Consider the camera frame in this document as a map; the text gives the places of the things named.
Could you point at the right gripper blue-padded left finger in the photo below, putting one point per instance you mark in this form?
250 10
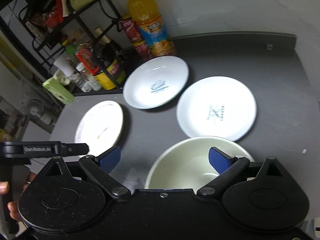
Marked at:
98 170

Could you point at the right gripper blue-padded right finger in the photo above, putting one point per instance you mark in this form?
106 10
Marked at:
231 170

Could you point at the large white plate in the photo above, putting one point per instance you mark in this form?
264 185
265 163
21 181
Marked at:
100 127

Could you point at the cream speckled bowl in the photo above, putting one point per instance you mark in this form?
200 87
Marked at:
185 165

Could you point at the white Bakery small plate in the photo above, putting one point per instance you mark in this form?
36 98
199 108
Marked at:
217 106

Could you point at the white Sweet bakery deep plate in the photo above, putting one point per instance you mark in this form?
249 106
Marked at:
156 82

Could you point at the green tissue box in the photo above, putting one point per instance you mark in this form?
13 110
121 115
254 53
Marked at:
58 91

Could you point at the small white cap jar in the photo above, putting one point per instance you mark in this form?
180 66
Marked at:
91 80

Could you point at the large cooking oil bottle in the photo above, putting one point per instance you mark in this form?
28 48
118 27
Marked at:
85 56

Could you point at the dark soy sauce bottle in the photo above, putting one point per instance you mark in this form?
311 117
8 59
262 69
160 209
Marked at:
108 54

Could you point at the red soda can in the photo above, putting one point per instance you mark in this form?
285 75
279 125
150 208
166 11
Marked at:
135 37

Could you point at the orange juice bottle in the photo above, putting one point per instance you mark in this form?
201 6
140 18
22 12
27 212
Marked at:
151 26

